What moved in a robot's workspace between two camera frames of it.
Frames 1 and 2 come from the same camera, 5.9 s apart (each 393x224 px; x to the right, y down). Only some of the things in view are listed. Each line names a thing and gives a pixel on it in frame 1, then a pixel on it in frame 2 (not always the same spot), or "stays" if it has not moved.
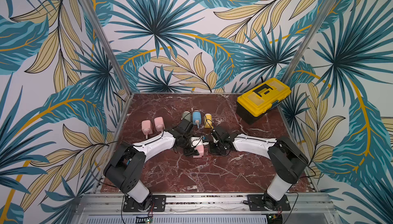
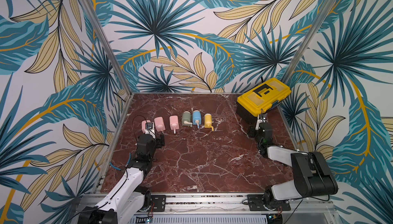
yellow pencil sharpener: (208, 121) stays
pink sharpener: (159, 124) stays
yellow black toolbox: (255, 103) stays
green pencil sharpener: (187, 115) stays
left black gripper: (191, 152) → (159, 141)
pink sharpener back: (200, 148) → (174, 123)
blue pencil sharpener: (196, 118) stays
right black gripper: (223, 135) → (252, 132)
